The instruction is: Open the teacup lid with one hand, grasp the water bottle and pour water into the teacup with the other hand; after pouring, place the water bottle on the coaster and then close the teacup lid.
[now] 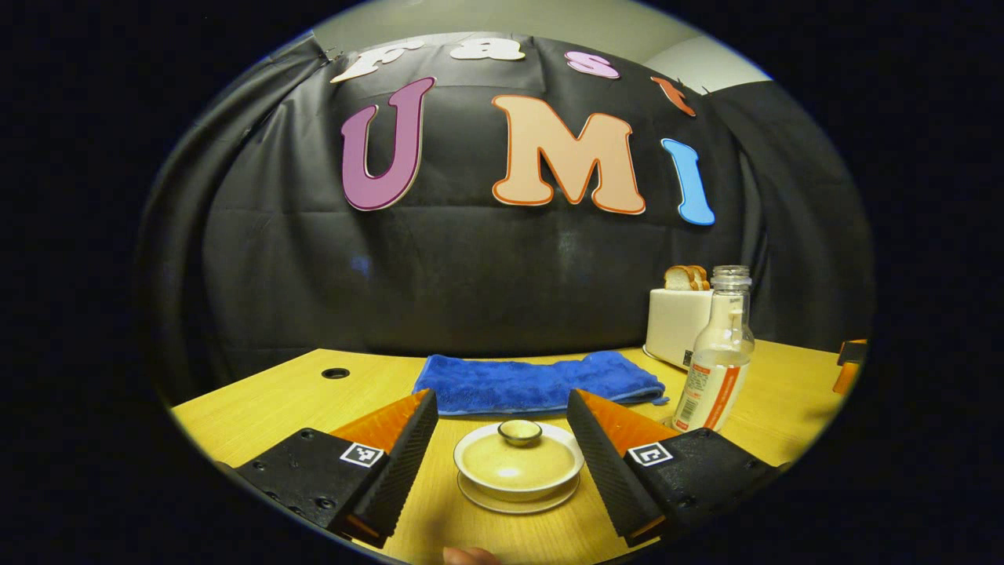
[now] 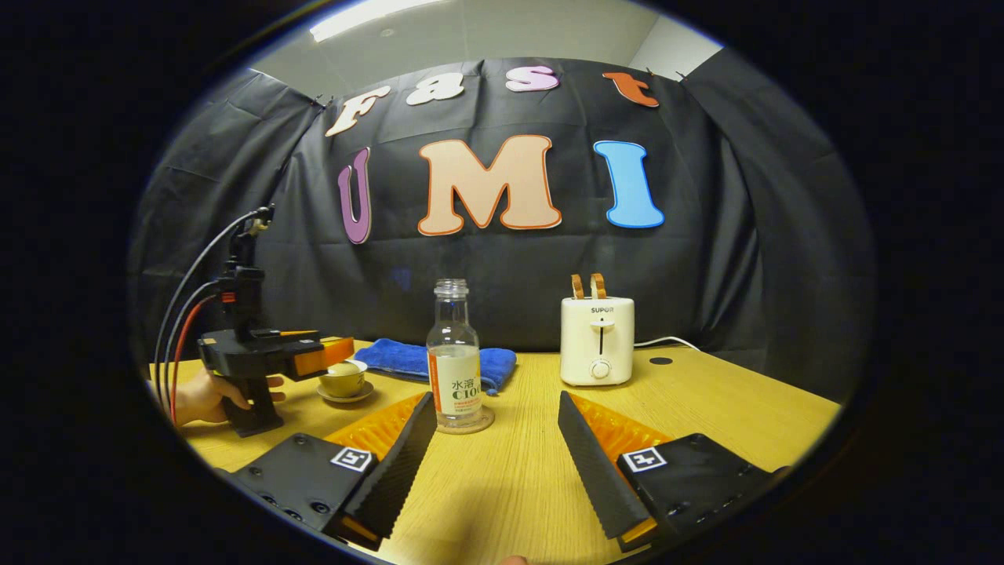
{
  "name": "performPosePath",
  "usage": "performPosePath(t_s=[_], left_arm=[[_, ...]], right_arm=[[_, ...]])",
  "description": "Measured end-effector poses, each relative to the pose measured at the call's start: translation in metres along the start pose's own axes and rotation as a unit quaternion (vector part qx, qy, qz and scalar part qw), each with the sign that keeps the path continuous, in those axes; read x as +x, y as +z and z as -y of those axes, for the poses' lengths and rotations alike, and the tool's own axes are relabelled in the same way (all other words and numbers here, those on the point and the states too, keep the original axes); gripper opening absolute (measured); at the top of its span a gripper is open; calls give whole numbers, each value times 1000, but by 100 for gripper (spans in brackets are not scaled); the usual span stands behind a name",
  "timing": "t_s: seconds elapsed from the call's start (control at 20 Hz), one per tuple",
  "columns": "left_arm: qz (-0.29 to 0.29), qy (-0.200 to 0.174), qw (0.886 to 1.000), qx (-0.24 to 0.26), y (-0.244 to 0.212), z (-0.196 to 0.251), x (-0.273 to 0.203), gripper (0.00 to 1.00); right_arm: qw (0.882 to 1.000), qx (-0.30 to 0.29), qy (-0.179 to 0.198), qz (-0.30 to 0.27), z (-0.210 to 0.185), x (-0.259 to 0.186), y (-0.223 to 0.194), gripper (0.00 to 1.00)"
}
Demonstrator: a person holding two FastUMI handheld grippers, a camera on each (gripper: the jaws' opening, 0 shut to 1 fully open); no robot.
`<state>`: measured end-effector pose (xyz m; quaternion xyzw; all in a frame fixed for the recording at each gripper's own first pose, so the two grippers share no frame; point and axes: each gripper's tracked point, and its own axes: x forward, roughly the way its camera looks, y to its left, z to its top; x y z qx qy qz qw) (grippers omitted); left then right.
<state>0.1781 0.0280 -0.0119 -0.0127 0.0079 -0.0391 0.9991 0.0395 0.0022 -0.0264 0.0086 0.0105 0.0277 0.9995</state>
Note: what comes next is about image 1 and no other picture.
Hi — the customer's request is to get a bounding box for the beige ceramic teacup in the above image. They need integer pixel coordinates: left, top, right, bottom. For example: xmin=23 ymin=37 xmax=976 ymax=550
xmin=453 ymin=428 xmax=586 ymax=504

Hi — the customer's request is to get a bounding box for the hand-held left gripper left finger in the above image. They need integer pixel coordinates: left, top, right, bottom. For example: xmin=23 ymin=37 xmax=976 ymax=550
xmin=235 ymin=388 xmax=440 ymax=550

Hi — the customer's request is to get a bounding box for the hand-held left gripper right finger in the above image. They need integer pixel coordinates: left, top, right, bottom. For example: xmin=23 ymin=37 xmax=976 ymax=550
xmin=566 ymin=388 xmax=788 ymax=549

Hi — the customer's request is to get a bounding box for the beige teacup lid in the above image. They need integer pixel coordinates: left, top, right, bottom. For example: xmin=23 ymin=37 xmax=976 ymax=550
xmin=458 ymin=419 xmax=582 ymax=489

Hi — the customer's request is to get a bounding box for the beige ceramic saucer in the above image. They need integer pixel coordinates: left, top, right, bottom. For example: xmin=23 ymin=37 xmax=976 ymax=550
xmin=457 ymin=471 xmax=581 ymax=516

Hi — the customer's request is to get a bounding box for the white toaster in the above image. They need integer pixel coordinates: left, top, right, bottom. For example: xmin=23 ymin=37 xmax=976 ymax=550
xmin=643 ymin=287 xmax=716 ymax=372

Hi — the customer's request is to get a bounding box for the blue towel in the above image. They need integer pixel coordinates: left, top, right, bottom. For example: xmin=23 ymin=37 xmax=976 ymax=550
xmin=412 ymin=350 xmax=670 ymax=417

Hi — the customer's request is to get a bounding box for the black backdrop cloth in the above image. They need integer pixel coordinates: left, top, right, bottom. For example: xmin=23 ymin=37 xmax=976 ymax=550
xmin=137 ymin=31 xmax=875 ymax=409

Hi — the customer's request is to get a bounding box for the clear glass water bottle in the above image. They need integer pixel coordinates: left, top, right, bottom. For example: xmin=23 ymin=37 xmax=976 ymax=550
xmin=672 ymin=265 xmax=756 ymax=434

